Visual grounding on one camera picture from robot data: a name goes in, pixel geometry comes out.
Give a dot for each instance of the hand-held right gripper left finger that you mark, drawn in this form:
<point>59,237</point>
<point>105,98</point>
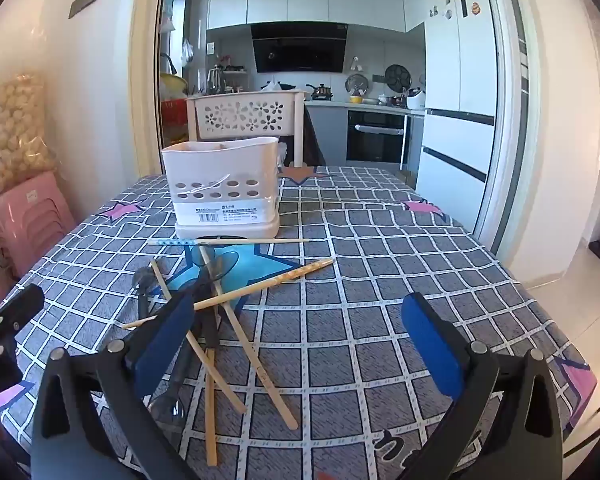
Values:
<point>162,345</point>

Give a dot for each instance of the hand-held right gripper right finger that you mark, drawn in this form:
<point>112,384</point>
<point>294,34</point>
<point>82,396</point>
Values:
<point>430,345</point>

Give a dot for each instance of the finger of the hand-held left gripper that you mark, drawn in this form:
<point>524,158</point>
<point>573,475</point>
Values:
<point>20,307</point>

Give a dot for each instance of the plain wooden chopstick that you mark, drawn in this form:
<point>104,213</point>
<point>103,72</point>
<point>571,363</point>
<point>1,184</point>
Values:
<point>211,410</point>
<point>220,385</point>
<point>260,365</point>

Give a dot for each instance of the yellow patterned wooden chopstick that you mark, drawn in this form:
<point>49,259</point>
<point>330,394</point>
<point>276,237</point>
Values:
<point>280,280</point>

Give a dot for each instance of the blue patterned wooden chopstick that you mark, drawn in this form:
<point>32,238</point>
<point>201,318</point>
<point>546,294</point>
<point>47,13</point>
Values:
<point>260,241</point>

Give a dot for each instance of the white plastic utensil holder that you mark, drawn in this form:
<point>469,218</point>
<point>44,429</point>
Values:
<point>220,170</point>

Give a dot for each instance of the stack of pink stools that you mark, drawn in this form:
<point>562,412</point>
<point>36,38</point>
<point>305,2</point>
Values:
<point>27,220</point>

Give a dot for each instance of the grey checked star tablecloth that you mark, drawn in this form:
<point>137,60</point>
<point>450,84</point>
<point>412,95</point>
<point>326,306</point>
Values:
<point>380,270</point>

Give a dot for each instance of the bag of white balls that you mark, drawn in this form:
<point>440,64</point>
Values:
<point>17,130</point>

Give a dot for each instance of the black built-in oven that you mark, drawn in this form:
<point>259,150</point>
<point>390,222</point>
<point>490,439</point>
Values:
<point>375,135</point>

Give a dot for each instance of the clear plastic bag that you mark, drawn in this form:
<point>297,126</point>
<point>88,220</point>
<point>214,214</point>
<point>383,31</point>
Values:
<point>282,155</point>

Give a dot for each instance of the red plastic basket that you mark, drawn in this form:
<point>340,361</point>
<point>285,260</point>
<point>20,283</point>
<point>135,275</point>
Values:
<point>172,112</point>

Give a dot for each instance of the white refrigerator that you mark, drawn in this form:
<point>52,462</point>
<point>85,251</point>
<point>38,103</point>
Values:
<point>455,110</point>

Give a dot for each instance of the white rice cooker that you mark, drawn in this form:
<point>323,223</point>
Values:
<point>415,100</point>

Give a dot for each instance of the white flower-cut basket rack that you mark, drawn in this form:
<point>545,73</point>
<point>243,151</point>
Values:
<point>250,115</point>

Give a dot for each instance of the yellow basin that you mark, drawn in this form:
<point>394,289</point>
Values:
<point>172,82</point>

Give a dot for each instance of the hanging multi-cup frying pan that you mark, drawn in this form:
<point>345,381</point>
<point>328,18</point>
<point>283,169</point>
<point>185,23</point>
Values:
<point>398,76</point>

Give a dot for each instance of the hanging round pan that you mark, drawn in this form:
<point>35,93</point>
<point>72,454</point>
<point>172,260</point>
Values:
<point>356,84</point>

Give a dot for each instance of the black cooking pot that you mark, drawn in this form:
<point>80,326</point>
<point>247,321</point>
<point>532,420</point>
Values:
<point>321,92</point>

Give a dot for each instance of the kitchen faucet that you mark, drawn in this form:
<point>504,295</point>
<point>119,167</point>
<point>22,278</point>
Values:
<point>167,62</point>

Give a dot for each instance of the black range hood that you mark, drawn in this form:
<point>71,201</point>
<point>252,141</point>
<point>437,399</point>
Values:
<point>300,47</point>

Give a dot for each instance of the grey wall switch panel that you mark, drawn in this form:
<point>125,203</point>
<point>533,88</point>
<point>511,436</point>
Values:
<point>84,1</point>

